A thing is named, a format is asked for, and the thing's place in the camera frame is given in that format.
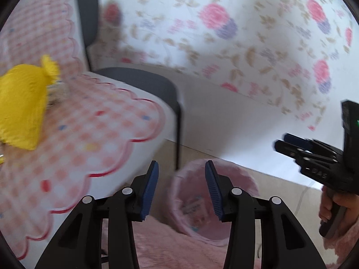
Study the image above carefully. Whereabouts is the floral printed sheet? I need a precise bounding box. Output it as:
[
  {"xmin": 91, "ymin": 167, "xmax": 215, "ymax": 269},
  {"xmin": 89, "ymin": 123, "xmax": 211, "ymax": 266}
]
[{"xmin": 95, "ymin": 0, "xmax": 357, "ymax": 132}]

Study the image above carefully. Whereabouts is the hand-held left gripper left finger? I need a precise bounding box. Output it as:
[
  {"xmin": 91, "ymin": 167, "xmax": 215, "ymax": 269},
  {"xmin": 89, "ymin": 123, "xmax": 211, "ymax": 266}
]
[{"xmin": 35, "ymin": 160, "xmax": 159, "ymax": 269}]

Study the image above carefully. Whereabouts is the pink trash bin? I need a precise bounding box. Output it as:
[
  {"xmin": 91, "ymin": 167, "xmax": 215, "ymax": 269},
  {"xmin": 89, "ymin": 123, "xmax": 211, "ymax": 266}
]
[{"xmin": 168, "ymin": 159, "xmax": 260, "ymax": 247}]

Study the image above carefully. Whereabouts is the small printed packet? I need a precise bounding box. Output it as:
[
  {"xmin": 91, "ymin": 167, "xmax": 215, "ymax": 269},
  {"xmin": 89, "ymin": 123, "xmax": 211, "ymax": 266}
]
[{"xmin": 182, "ymin": 196, "xmax": 211, "ymax": 230}]

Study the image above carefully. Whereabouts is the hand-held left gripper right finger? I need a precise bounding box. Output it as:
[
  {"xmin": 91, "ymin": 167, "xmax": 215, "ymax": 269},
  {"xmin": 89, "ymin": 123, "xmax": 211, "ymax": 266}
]
[{"xmin": 205, "ymin": 160, "xmax": 327, "ymax": 269}]

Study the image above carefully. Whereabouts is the pink fleece cloth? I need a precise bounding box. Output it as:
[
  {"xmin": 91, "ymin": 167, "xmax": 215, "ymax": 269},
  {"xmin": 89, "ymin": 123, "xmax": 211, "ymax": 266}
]
[{"xmin": 101, "ymin": 216, "xmax": 233, "ymax": 269}]

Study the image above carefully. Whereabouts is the pink checkered cloth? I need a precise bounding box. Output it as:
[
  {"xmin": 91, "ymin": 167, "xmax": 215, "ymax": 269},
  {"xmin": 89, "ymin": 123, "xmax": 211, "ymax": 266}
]
[{"xmin": 0, "ymin": 0, "xmax": 168, "ymax": 261}]

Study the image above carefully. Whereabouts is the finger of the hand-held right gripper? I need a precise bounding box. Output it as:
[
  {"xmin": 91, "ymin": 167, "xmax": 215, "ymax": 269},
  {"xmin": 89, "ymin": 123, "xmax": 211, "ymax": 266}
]
[
  {"xmin": 274, "ymin": 139, "xmax": 307, "ymax": 163},
  {"xmin": 283, "ymin": 133, "xmax": 337, "ymax": 157}
]

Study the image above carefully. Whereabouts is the grey padded chair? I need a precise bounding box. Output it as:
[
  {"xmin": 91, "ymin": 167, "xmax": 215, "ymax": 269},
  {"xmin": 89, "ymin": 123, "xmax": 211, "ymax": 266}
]
[{"xmin": 74, "ymin": 0, "xmax": 183, "ymax": 172}]

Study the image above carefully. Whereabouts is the person's right forearm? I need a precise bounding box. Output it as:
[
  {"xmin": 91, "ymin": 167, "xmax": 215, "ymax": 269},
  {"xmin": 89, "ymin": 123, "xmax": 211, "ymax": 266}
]
[{"xmin": 322, "ymin": 217, "xmax": 359, "ymax": 265}]

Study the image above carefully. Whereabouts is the person's right hand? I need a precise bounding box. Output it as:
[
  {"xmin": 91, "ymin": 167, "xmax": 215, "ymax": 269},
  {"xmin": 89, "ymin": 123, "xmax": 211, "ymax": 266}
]
[{"xmin": 319, "ymin": 187, "xmax": 359, "ymax": 230}]

